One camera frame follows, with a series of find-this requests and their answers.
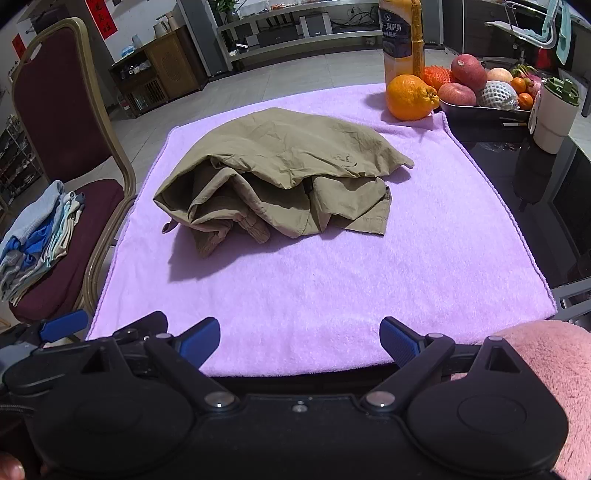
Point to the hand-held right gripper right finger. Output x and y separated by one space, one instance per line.
399 341

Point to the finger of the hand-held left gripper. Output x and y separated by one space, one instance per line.
64 324
138 328

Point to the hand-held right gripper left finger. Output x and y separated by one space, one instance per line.
201 339

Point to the khaki shorts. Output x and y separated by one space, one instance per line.
286 143

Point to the pile of folded clothes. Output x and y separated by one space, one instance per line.
37 240

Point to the person's left hand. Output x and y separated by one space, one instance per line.
9 468

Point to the purple towel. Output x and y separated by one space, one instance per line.
323 286

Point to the metal rack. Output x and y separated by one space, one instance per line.
18 161

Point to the maroon banquet chair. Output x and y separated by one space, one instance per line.
60 115

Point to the dark fruit tray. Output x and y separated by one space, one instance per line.
480 120

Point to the large orange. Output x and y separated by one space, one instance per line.
408 97

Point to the fruit in white foam net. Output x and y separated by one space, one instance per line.
497 94

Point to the wooden cabinet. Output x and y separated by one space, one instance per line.
173 64

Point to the fruit in orange foam net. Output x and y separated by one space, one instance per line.
436 77

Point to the white cup with green lid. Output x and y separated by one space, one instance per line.
551 120

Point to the small tangerine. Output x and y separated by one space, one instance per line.
525 100
518 85

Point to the pale apple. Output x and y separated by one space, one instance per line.
500 74

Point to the pink dragon fruit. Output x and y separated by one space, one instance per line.
534 85

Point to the tall grey speaker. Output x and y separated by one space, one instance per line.
203 41

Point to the orange juice bottle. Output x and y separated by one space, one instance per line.
401 41

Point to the grey tv stand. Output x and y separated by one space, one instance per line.
295 42

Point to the dark low cabinet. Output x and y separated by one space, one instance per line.
475 27

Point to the small grey speaker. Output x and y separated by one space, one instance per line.
314 25

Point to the potted green plant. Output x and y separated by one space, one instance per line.
224 8

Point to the office chair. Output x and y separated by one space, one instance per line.
517 27

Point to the teal cloth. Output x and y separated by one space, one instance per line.
564 37

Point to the long red wall banner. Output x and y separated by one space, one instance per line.
101 18

